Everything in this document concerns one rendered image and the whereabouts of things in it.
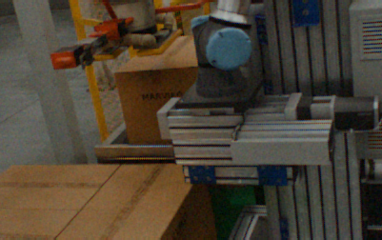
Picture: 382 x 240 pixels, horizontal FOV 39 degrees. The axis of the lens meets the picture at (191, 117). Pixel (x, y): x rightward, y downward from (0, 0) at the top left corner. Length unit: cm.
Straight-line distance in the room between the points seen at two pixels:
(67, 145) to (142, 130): 116
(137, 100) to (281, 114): 101
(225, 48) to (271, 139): 28
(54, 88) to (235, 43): 215
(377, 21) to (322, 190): 61
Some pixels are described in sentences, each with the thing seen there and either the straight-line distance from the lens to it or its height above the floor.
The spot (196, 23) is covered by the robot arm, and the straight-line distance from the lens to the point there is 156.
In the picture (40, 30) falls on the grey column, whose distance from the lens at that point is 336.
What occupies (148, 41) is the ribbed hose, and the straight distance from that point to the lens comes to 203.
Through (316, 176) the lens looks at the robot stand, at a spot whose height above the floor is 68.
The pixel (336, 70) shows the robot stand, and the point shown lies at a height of 104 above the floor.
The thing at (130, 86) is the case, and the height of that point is 88.
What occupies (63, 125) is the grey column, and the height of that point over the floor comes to 44.
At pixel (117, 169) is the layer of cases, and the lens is 246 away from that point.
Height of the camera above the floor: 155
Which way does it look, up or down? 20 degrees down
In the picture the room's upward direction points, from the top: 10 degrees counter-clockwise
